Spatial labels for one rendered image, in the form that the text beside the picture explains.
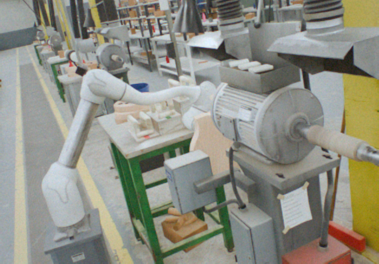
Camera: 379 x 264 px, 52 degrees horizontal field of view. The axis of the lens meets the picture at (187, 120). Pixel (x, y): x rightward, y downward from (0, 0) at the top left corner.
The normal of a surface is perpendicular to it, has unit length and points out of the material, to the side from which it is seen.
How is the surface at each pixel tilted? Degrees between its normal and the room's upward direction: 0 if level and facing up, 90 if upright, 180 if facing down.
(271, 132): 89
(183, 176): 90
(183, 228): 0
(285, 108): 83
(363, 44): 90
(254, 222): 0
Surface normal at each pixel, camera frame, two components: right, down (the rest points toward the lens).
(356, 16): -0.90, 0.29
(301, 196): 0.41, 0.20
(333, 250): -0.18, -0.93
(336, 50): -0.70, -0.56
